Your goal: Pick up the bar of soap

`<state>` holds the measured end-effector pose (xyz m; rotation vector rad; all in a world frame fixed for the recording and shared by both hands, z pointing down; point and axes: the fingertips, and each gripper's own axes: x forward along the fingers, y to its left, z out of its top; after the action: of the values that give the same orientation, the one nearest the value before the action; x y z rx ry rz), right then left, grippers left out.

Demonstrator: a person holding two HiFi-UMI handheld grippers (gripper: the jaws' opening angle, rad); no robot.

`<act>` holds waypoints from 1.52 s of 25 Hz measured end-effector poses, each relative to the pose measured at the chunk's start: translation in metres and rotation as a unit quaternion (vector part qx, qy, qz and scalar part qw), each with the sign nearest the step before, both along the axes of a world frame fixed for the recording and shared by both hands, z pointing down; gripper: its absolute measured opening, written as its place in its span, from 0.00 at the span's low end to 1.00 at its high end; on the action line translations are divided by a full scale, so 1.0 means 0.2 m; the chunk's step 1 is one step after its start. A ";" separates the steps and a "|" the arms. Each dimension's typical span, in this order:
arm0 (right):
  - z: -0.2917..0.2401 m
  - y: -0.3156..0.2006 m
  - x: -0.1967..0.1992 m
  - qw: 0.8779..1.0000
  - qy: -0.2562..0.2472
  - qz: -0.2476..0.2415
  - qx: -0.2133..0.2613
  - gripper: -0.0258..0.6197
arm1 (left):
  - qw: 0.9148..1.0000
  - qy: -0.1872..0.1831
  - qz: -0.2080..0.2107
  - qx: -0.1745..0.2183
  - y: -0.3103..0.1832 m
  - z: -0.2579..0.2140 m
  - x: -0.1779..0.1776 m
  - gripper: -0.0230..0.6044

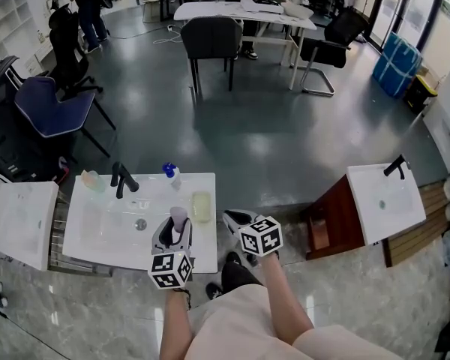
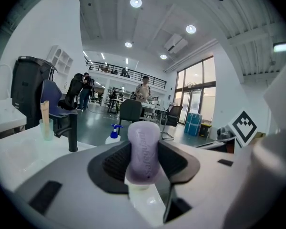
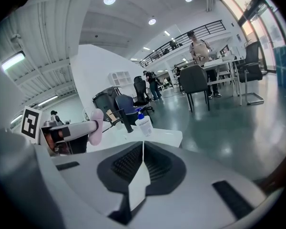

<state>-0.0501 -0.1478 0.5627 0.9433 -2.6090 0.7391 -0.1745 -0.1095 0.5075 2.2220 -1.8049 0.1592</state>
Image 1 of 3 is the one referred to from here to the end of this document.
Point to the person's left forearm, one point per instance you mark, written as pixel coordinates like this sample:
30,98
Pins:
176,324

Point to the black office chair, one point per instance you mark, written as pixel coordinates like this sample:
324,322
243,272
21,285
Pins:
65,51

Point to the person's black star shoe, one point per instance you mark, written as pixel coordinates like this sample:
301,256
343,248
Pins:
213,291
233,258

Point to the purple soap bar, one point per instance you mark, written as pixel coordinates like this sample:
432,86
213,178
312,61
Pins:
178,216

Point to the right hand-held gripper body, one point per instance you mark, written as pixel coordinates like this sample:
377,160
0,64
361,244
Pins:
260,238

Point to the black bin yellow lid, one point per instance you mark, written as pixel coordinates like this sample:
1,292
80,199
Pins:
420,96

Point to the square white washbasin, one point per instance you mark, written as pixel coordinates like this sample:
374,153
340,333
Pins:
386,204

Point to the white shelf unit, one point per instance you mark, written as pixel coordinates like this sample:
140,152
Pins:
7,24

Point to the person's black trousers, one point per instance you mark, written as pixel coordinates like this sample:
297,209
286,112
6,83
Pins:
240,276

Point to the person's right forearm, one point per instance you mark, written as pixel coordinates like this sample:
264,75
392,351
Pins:
285,302

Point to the wide white washbasin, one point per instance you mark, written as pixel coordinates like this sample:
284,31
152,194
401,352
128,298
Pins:
105,234

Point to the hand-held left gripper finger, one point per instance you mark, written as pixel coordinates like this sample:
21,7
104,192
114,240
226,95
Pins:
159,238
187,238

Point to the dark grey chair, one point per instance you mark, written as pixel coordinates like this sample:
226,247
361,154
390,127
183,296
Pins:
210,38

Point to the wooden slatted pallet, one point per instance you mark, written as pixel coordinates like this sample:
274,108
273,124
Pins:
416,238

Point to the black cantilever chair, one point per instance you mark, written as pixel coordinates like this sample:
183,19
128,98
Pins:
333,47

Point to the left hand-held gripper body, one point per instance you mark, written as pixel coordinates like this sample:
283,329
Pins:
170,270

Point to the metal rack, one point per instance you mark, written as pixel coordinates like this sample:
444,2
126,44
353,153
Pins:
58,238

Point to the pale green cup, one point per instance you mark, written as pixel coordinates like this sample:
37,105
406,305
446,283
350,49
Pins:
97,184

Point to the blue chair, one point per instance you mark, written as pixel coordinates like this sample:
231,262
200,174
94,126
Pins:
52,107

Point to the person's pale pink garment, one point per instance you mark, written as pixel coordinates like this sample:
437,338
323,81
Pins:
240,328

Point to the clear spray bottle blue top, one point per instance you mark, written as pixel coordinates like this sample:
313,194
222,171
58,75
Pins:
174,176

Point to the black basin faucet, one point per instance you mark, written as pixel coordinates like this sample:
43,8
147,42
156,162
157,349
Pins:
123,182
393,167

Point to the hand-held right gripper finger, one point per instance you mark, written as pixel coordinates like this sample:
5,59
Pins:
253,218
232,225

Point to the white table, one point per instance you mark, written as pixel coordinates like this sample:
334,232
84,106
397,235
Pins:
217,11

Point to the white rectangular basin panel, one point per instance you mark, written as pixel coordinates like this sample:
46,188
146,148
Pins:
440,133

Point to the blue wrapped bundle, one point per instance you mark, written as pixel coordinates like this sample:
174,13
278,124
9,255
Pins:
395,64

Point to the narrow white washbasin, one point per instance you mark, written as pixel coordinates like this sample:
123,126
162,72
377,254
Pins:
22,219

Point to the glass door wall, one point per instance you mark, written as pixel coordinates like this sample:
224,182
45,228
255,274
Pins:
408,9

